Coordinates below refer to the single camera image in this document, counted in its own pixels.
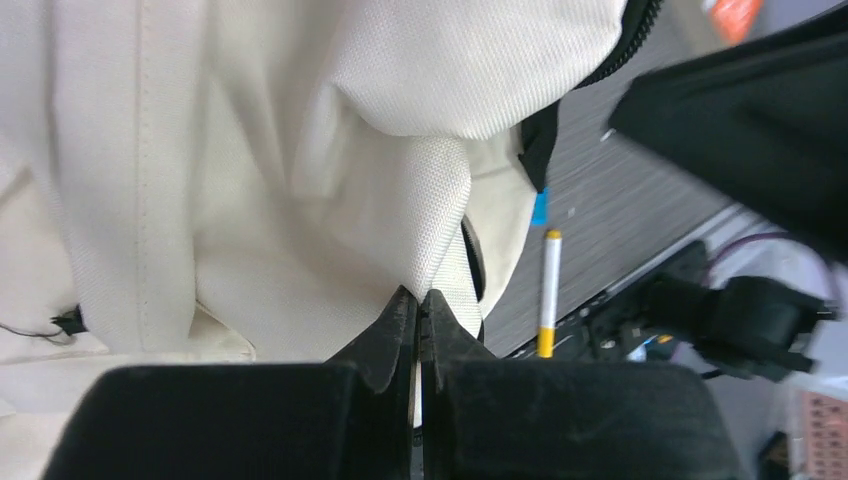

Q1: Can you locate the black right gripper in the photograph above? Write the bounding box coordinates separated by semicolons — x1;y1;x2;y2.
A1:
645;276;837;382

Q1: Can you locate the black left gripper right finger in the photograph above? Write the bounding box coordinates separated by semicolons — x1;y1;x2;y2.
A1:
421;290;744;479

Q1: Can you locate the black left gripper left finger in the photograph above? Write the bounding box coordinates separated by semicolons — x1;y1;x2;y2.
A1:
44;288;418;479

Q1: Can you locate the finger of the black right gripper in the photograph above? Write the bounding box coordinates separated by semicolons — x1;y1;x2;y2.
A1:
608;6;847;262

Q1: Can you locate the cream canvas backpack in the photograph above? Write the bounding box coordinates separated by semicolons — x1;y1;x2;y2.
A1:
1;1;656;479

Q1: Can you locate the white yellow pen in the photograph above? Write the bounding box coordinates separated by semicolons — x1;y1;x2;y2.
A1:
536;229;562;359

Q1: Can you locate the black blue highlighter marker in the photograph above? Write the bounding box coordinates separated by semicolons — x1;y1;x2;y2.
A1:
531;189;548;227

